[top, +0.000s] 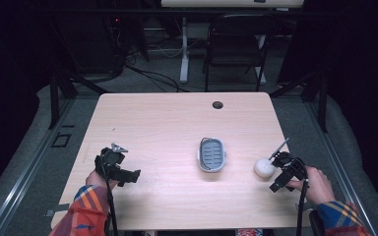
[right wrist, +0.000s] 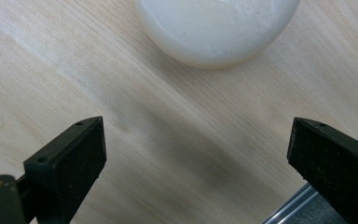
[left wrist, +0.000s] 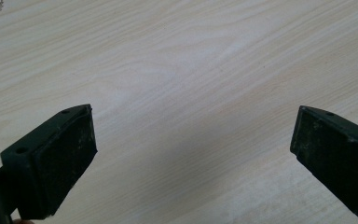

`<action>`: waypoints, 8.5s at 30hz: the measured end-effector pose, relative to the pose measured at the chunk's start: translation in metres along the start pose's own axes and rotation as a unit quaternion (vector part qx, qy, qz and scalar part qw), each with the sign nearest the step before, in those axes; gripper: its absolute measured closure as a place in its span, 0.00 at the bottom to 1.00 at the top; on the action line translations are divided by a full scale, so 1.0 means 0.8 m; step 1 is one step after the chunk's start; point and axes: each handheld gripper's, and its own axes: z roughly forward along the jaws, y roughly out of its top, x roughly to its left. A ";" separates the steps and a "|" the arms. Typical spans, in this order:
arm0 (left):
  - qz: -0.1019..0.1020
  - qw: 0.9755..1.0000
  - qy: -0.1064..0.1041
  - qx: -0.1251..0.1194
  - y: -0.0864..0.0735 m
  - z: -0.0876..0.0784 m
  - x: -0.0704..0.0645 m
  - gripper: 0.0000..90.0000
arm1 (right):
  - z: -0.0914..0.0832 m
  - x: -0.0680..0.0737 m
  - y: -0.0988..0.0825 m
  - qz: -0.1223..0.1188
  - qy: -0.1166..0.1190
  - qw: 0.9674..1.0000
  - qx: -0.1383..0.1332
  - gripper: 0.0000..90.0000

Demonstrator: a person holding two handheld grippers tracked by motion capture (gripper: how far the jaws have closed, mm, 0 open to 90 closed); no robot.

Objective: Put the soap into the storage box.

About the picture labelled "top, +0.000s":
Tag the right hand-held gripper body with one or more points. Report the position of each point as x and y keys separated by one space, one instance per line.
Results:
x=288 y=170

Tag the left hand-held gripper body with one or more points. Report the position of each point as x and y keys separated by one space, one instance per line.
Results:
x=113 y=170

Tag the white round soap bar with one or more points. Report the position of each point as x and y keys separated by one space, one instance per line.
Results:
x=264 y=168

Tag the grey soap dish basket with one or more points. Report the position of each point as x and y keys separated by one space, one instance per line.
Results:
x=212 y=154

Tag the person's left hand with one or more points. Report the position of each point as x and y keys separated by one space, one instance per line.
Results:
x=95 y=179

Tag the person's right hand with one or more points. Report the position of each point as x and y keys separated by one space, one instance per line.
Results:
x=318 y=187

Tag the black metal stand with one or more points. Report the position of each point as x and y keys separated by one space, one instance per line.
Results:
x=62 y=88
x=315 y=91

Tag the grey tape strip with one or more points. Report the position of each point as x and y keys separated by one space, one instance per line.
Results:
x=56 y=209

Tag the red patterned cloth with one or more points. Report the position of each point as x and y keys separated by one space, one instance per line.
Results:
x=248 y=232

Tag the black folding chair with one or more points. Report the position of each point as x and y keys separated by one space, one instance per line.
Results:
x=236 y=42

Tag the white desk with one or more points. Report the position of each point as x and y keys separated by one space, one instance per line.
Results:
x=185 y=49

